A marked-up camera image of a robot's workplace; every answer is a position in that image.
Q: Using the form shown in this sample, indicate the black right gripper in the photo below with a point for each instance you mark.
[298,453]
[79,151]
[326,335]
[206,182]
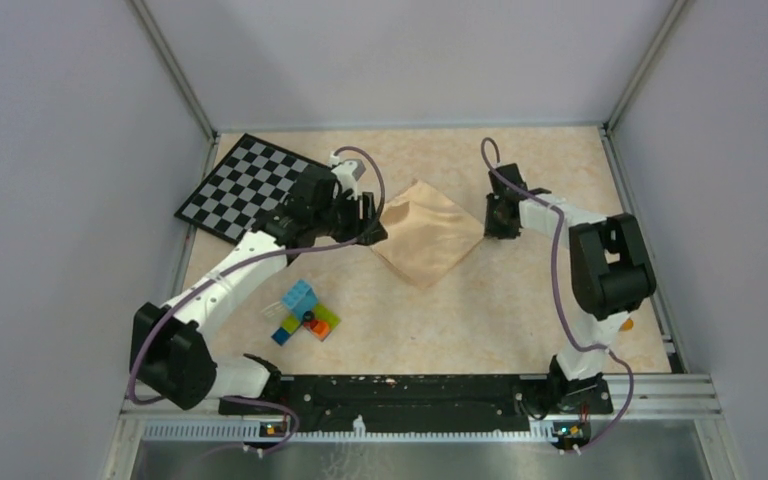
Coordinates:
[491,230]

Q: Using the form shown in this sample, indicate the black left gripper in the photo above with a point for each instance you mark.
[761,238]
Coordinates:
[358,228]

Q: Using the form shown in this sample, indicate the orange cloth napkin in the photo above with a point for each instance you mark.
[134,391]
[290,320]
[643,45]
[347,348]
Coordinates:
[428,234]

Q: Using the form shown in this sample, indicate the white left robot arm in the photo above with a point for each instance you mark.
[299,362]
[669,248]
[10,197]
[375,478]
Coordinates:
[170,358]

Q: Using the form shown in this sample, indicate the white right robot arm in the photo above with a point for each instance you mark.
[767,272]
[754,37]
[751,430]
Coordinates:
[600,270]

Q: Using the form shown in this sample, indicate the colourful toy block pile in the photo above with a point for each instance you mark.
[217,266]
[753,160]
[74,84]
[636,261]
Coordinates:
[300,309]

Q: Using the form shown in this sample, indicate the black white checkerboard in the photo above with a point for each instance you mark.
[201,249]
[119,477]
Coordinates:
[253,177]

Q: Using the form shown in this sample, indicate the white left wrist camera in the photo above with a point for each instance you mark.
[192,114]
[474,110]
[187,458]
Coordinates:
[348,173]

